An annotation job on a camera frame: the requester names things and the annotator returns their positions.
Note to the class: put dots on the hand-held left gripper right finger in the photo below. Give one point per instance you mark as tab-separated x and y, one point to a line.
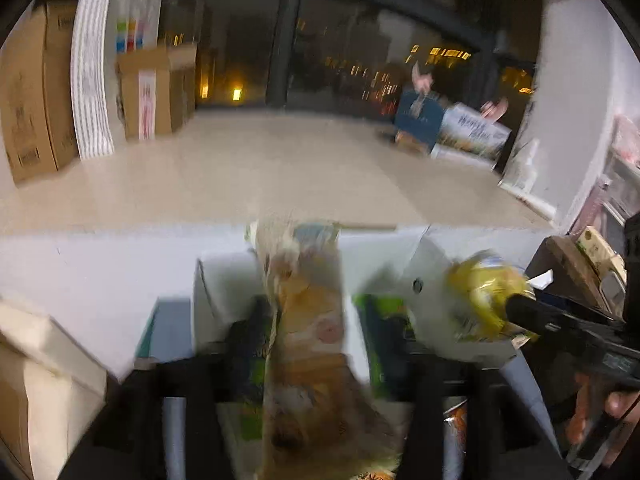
440	410

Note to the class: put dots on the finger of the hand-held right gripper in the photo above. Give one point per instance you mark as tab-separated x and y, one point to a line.
550	315

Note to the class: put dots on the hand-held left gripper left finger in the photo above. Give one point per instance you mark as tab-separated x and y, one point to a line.
192	410

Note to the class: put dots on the yellow snack packet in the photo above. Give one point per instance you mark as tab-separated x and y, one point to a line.
482	295

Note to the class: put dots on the white cardboard box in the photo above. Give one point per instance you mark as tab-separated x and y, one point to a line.
425	280

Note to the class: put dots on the beige orange snack packet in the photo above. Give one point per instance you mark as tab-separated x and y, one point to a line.
310	340

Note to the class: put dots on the person's right hand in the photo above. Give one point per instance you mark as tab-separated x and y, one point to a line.
620	405

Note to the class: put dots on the wooden shelf board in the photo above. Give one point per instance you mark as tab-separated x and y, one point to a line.
565	265

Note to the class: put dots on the small yellow tissue pack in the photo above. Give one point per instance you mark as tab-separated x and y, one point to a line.
597	252

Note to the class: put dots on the green snack packet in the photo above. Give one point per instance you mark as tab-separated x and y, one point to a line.
385	340

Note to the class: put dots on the white paper roll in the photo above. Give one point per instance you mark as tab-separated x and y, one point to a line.
530	202

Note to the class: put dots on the cream sofa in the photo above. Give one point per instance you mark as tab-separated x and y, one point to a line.
45	410

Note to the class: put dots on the pink floral tissue pack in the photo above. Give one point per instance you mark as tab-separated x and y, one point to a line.
627	137

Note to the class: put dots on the landscape printed box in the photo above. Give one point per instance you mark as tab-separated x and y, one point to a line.
472	135

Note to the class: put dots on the pink toy piece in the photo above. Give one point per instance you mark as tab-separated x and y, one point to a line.
422	77
495	109

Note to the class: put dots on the dark blue box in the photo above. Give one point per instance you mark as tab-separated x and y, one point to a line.
419	120

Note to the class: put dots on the small open cardboard box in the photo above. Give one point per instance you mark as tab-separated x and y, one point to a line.
150	95

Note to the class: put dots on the large brown cardboard box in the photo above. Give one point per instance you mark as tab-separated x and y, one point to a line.
30	100

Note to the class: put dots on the dotted white paper bag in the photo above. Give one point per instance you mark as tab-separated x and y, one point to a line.
90	70

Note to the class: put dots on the white bag with coloured squares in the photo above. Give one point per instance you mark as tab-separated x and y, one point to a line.
132	20

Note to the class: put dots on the black window frame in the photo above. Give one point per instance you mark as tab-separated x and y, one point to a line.
285	35

